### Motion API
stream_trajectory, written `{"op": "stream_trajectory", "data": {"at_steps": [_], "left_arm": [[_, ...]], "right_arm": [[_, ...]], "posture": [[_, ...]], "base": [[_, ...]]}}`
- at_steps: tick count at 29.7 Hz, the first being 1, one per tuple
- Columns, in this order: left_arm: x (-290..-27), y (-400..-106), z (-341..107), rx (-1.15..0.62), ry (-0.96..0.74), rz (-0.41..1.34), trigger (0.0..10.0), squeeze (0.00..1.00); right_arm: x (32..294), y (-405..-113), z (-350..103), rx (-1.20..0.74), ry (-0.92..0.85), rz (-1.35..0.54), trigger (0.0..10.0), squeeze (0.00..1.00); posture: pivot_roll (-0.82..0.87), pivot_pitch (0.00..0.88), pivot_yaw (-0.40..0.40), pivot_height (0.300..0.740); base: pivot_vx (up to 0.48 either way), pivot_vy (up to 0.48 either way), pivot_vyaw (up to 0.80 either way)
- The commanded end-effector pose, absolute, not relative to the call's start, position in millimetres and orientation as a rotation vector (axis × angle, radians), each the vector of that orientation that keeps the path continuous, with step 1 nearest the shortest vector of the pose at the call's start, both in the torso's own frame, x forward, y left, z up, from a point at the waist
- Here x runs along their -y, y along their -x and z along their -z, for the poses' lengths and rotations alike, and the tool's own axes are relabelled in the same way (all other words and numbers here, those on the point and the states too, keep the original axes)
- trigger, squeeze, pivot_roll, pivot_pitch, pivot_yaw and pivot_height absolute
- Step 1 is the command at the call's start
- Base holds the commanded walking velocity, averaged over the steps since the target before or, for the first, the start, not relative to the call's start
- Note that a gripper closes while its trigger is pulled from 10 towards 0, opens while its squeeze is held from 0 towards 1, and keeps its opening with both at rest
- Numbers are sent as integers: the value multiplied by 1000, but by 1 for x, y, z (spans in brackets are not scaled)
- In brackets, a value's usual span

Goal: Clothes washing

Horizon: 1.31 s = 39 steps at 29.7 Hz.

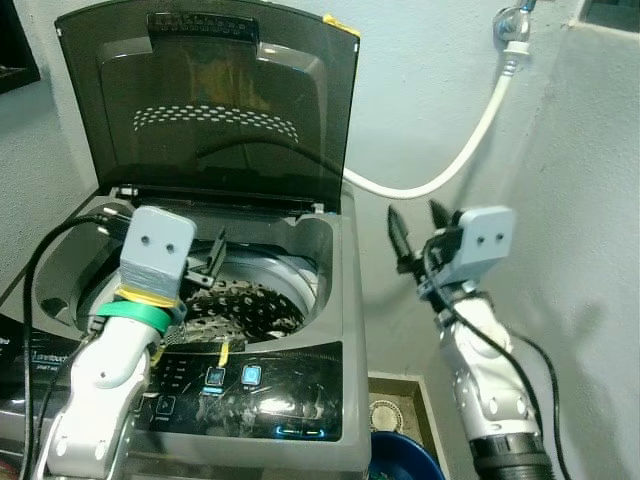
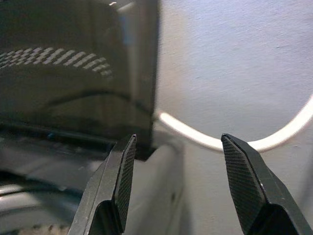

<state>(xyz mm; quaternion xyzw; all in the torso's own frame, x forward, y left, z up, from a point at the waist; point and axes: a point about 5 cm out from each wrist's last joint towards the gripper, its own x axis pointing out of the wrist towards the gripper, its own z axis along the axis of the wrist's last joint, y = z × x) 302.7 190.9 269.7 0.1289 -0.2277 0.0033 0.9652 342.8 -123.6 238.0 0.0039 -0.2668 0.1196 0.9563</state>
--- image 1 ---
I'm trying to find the grey top-load washing machine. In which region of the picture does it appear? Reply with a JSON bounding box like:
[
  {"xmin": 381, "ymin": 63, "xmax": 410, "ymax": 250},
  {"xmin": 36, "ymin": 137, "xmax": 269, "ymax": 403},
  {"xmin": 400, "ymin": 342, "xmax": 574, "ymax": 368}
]
[{"xmin": 0, "ymin": 183, "xmax": 373, "ymax": 479}]

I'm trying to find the perforated steel washer drum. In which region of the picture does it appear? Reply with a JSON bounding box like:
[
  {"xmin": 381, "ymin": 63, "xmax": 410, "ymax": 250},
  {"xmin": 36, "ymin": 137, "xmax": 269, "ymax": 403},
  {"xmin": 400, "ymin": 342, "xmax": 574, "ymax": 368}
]
[{"xmin": 150, "ymin": 278, "xmax": 307, "ymax": 344}]

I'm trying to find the black washer control panel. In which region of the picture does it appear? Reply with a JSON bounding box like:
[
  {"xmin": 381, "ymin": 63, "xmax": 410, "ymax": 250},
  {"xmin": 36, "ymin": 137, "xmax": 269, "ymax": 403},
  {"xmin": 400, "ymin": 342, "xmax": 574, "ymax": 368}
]
[{"xmin": 128, "ymin": 341, "xmax": 344, "ymax": 443}]

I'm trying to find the dark translucent washer lid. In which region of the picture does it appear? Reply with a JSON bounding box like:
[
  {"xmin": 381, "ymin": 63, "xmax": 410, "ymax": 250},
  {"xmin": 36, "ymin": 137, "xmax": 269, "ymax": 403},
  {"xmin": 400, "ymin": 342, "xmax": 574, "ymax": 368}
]
[{"xmin": 55, "ymin": 0, "xmax": 362, "ymax": 213}]

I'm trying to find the round floor drain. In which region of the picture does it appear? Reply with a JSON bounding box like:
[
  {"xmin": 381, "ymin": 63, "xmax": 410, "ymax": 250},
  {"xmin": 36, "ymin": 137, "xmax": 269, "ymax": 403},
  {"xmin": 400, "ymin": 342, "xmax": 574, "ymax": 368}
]
[{"xmin": 369, "ymin": 399, "xmax": 405, "ymax": 432}]

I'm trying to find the yellow tag on lid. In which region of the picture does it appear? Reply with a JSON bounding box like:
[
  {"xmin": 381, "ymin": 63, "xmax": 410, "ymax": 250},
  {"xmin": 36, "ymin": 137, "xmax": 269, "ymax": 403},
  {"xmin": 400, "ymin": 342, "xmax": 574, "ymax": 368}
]
[{"xmin": 321, "ymin": 13, "xmax": 362, "ymax": 40}]

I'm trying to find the dark framed window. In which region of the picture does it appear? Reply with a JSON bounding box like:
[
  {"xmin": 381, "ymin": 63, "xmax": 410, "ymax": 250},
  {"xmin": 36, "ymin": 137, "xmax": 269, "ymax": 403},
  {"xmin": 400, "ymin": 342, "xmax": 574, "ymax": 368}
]
[{"xmin": 0, "ymin": 0, "xmax": 42, "ymax": 96}]

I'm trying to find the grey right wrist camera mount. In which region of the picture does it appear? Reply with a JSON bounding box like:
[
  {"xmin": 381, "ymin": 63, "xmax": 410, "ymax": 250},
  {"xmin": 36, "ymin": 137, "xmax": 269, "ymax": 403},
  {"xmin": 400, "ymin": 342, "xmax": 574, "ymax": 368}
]
[{"xmin": 438, "ymin": 206, "xmax": 517, "ymax": 293}]

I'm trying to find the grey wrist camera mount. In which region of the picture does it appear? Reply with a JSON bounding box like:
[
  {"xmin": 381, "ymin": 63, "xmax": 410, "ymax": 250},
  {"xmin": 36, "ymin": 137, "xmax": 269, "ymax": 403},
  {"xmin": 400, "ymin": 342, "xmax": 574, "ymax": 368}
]
[
  {"xmin": 438, "ymin": 206, "xmax": 517, "ymax": 293},
  {"xmin": 119, "ymin": 206, "xmax": 197, "ymax": 304}
]

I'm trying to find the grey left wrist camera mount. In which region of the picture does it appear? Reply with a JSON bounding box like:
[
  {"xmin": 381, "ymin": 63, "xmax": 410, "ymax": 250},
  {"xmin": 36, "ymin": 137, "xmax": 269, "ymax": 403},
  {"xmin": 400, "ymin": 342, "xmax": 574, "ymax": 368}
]
[{"xmin": 119, "ymin": 206, "xmax": 197, "ymax": 304}]

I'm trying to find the white water inlet hose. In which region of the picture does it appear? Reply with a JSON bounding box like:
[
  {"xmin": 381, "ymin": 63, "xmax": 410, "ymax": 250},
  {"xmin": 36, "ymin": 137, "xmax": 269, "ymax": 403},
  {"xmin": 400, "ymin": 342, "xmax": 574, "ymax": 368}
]
[{"xmin": 344, "ymin": 40, "xmax": 523, "ymax": 199}]

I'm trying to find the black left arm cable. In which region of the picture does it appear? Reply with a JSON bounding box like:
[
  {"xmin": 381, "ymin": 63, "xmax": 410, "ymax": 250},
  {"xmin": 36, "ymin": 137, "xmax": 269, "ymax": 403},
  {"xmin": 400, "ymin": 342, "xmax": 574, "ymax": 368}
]
[{"xmin": 19, "ymin": 205, "xmax": 137, "ymax": 480}]

